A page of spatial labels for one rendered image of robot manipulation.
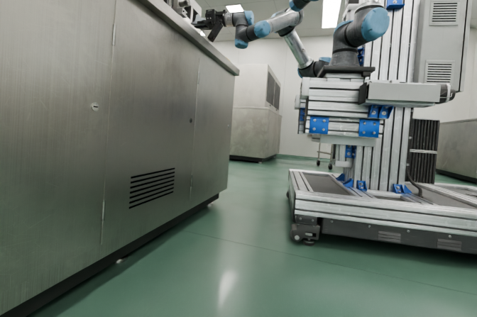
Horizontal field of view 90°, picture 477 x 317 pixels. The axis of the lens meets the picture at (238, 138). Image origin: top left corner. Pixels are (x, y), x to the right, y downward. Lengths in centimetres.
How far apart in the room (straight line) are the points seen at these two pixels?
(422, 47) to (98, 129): 147
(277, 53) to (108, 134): 557
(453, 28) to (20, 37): 167
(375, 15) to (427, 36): 44
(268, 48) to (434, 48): 489
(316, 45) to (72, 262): 583
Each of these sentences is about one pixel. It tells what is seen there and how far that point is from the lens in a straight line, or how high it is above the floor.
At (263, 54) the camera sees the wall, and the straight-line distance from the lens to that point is 617.
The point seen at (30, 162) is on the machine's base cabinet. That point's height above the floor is 39.
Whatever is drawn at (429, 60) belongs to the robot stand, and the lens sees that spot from 157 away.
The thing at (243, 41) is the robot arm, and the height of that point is 97.
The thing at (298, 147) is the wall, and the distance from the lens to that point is 572.
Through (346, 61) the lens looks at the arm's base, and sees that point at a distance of 128.
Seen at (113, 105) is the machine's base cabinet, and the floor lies 53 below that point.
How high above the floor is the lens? 48
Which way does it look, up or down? 1 degrees down
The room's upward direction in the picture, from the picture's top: 4 degrees clockwise
